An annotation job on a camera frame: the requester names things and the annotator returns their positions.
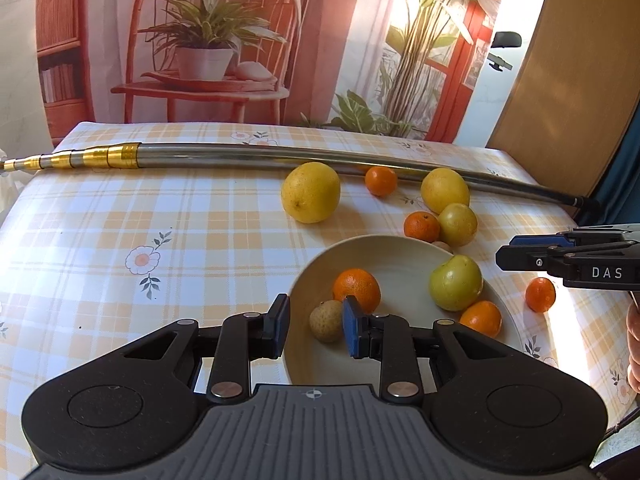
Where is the orange mandarin plate edge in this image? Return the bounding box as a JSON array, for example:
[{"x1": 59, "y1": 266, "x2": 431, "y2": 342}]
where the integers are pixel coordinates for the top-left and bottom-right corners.
[{"x1": 459, "y1": 300, "x2": 502, "y2": 338}]

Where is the person right hand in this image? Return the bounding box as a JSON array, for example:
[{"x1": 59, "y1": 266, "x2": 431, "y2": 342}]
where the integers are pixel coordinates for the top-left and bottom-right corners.
[{"x1": 626, "y1": 292, "x2": 640, "y2": 393}]

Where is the printed room backdrop cloth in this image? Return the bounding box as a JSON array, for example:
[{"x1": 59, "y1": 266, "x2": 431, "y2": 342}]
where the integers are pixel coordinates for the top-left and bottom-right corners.
[{"x1": 36, "y1": 0, "x2": 500, "y2": 142}]

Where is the large yellow grapefruit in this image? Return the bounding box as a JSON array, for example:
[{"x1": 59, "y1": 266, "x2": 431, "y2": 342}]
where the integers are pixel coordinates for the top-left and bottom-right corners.
[{"x1": 281, "y1": 162, "x2": 341, "y2": 224}]

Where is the black cable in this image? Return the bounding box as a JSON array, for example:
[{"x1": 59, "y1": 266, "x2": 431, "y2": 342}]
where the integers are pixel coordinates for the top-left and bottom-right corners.
[{"x1": 598, "y1": 406, "x2": 640, "y2": 441}]

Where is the telescopic metal pole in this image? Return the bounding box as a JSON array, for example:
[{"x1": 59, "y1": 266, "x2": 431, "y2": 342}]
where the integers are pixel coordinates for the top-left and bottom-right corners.
[{"x1": 0, "y1": 142, "x2": 587, "y2": 208}]

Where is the yellow lemon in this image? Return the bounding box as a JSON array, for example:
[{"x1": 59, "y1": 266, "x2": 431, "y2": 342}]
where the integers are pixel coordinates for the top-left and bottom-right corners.
[{"x1": 421, "y1": 167, "x2": 470, "y2": 214}]

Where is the wooden board panel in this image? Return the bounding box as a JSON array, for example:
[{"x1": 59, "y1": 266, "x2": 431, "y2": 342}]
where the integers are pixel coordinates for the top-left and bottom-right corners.
[{"x1": 488, "y1": 0, "x2": 639, "y2": 195}]

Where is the black wall hook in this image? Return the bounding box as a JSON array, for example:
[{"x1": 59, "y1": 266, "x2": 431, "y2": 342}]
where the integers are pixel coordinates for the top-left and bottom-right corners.
[{"x1": 487, "y1": 32, "x2": 522, "y2": 72}]

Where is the yellow green apple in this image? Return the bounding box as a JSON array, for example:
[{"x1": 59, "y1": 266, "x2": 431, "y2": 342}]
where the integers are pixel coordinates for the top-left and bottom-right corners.
[{"x1": 438, "y1": 203, "x2": 478, "y2": 247}]

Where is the small brown kiwi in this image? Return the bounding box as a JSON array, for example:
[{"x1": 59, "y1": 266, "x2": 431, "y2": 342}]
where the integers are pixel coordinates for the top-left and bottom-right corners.
[{"x1": 308, "y1": 300, "x2": 343, "y2": 344}]

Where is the orange mandarin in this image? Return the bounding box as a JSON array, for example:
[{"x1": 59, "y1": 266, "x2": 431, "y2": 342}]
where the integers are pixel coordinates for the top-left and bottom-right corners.
[
  {"x1": 332, "y1": 268, "x2": 381, "y2": 314},
  {"x1": 525, "y1": 278, "x2": 556, "y2": 313},
  {"x1": 364, "y1": 166, "x2": 398, "y2": 197},
  {"x1": 404, "y1": 211, "x2": 440, "y2": 243}
]

